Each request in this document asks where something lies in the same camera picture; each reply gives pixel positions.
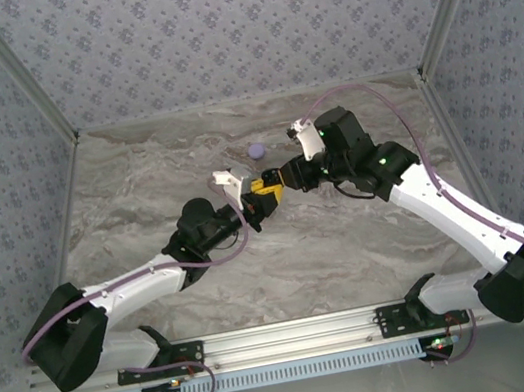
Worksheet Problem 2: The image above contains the black earbud charging case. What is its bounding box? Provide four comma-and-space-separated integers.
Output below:
260, 166, 282, 187

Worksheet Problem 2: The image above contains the left gripper thin black cable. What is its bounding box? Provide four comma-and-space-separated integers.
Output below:
210, 231, 247, 252

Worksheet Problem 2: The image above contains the gripper thin black cable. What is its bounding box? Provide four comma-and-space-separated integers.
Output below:
210, 231, 247, 252
332, 175, 376, 205

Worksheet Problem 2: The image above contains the right gripper thin black cable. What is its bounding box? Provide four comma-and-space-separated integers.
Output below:
332, 175, 376, 205

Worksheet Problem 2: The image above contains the aluminium table side rail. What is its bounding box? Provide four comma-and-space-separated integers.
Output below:
21, 134, 108, 301
415, 64, 502, 236

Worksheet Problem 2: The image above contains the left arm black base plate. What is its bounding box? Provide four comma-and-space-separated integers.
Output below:
112, 338, 211, 388

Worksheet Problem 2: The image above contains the aluminium mounting rail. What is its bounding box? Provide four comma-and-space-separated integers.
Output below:
21, 276, 524, 392

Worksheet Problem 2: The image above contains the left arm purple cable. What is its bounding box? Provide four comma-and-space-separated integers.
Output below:
0, 172, 280, 392

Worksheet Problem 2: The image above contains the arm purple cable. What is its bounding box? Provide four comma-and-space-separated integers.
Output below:
0, 172, 280, 392
294, 52, 524, 385

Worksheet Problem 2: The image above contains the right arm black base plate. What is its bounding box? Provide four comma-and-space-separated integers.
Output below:
373, 291, 473, 342

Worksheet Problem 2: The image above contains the slotted pale blue cable duct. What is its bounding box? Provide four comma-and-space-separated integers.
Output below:
103, 335, 432, 392

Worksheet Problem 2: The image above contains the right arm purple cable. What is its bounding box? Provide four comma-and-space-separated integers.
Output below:
294, 52, 524, 385

